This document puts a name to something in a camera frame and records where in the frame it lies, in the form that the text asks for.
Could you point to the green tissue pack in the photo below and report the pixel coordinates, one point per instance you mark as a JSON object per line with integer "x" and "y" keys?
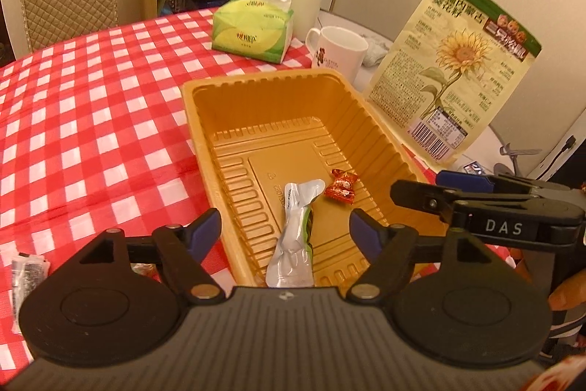
{"x": 249, "y": 29}

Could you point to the black seaweed snack packet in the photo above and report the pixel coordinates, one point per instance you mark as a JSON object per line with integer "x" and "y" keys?
{"x": 27, "y": 285}

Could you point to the small blue packet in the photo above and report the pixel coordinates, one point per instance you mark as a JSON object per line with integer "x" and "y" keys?
{"x": 474, "y": 169}

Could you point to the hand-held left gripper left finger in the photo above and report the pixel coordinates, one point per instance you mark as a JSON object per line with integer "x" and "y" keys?
{"x": 205, "y": 233}

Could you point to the grey metal stand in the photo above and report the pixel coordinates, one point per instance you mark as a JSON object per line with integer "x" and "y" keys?
{"x": 517, "y": 157}

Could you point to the silver snack packet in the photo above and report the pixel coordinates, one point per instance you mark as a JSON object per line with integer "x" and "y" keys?
{"x": 293, "y": 244}

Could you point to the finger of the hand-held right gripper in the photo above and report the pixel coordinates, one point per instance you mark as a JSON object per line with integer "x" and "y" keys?
{"x": 464, "y": 181}
{"x": 423, "y": 196}

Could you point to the sunflower seed bag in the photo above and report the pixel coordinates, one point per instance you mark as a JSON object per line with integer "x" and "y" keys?
{"x": 458, "y": 65}

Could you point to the person's right hand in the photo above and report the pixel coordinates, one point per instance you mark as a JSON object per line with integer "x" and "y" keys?
{"x": 570, "y": 292}

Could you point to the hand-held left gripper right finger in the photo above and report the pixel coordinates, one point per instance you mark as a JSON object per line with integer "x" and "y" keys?
{"x": 364, "y": 235}

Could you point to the crumpled white cloth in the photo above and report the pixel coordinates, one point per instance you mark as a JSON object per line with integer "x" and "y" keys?
{"x": 377, "y": 51}

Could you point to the red checkered tablecloth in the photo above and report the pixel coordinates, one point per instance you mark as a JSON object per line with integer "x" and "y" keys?
{"x": 91, "y": 120}

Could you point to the small red wrapped candy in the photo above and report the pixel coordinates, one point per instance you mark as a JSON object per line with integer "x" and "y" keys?
{"x": 341, "y": 187}

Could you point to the yellow plastic tray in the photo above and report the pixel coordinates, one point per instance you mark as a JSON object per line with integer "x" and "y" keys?
{"x": 274, "y": 134}

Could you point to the white printed mug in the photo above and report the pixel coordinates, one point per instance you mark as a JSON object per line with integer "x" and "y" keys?
{"x": 339, "y": 52}

